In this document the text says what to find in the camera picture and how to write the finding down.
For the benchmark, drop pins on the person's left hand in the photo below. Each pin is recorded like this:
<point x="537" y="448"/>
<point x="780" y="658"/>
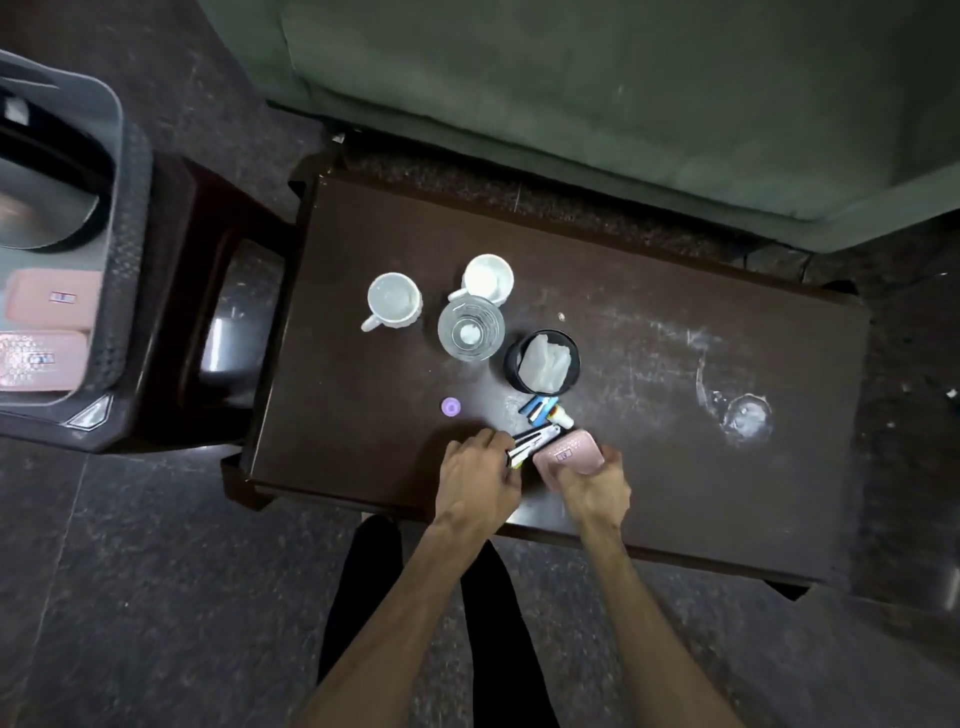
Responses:
<point x="475" y="484"/>

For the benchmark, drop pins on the person's right hand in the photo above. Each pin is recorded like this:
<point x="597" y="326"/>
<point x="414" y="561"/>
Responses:
<point x="589" y="489"/>

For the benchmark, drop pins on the person's left fingers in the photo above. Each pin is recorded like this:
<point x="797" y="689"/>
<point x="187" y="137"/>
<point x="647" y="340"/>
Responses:
<point x="487" y="442"/>

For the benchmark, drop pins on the person's right thumb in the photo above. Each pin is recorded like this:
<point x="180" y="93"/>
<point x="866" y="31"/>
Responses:
<point x="611" y="465"/>

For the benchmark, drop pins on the pink plastic case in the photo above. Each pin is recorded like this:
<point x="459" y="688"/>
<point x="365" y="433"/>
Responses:
<point x="570" y="452"/>

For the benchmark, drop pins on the bundle of pens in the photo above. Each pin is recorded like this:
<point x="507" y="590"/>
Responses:
<point x="531" y="442"/>

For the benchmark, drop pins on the person's left forearm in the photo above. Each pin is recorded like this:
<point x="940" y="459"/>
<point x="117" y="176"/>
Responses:
<point x="401" y="622"/>

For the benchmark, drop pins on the person's right forearm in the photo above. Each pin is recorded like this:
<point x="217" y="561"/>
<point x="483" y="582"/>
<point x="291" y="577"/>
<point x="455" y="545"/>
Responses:
<point x="660" y="637"/>

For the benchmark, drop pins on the purple round cap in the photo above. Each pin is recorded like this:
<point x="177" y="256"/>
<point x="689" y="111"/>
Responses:
<point x="451" y="406"/>

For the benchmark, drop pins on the blue and white eraser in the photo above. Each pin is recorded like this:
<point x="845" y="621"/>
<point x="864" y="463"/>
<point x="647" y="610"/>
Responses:
<point x="535" y="407"/>

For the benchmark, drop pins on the dark brown table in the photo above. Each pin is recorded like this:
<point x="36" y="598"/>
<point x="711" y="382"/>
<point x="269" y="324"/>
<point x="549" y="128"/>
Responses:
<point x="675" y="465"/>

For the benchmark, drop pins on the small white glue bottle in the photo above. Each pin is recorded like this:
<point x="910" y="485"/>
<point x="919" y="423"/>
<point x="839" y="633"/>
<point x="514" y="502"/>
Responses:
<point x="562" y="417"/>

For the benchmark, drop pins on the black round container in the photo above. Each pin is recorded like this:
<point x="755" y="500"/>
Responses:
<point x="517" y="360"/>

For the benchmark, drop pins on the white crumpled tissue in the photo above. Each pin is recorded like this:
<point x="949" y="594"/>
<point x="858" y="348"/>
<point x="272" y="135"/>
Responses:
<point x="547" y="364"/>

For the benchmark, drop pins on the clear drinking glass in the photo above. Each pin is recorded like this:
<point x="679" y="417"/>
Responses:
<point x="471" y="328"/>

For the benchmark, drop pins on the white ribbed mug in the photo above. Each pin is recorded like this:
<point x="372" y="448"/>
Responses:
<point x="486" y="280"/>
<point x="393" y="301"/>

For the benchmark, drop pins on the person's black trouser legs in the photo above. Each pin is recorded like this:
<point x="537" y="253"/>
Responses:
<point x="480" y="637"/>

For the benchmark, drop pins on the dark brown stool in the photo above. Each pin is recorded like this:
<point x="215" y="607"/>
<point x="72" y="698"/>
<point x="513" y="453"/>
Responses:
<point x="199" y="300"/>

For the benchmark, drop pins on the green sofa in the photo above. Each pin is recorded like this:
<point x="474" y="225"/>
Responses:
<point x="615" y="97"/>

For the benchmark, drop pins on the grey plastic basket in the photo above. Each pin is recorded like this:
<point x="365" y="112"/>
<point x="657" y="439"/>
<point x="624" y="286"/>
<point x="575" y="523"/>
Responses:
<point x="112" y="225"/>

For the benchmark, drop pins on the patterned pink box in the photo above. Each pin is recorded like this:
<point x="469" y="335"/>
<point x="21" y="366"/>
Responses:
<point x="41" y="360"/>

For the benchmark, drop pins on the plain pink box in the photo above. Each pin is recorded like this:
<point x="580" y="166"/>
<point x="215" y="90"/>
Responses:
<point x="52" y="298"/>

